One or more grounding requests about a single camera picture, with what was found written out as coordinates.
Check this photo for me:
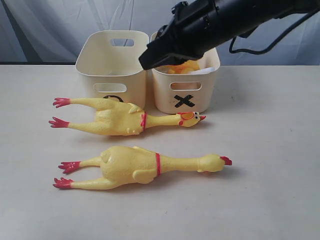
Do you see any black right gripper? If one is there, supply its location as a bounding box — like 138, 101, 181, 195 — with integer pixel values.
138, 0, 219, 70

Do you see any headless yellow rubber chicken body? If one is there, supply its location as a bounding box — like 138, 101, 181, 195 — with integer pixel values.
161, 60, 200, 75

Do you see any broken chicken neck with squeaker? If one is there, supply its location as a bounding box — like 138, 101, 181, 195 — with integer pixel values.
190, 66, 216, 75

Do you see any yellow rubber chicken face down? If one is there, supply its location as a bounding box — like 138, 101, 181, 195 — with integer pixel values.
53, 146, 232, 190

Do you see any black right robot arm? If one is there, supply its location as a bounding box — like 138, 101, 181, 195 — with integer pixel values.
138, 0, 320, 70

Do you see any cream bin with circle mark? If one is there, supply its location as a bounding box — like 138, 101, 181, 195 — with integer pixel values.
75, 30, 149, 108

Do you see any cream bin with X mark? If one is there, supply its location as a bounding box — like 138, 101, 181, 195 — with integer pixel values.
149, 31, 221, 115

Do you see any yellow rubber chicken facing up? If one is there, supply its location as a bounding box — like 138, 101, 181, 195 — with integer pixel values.
49, 97, 206, 136

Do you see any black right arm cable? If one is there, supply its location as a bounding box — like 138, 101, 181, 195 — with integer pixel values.
228, 11, 320, 55

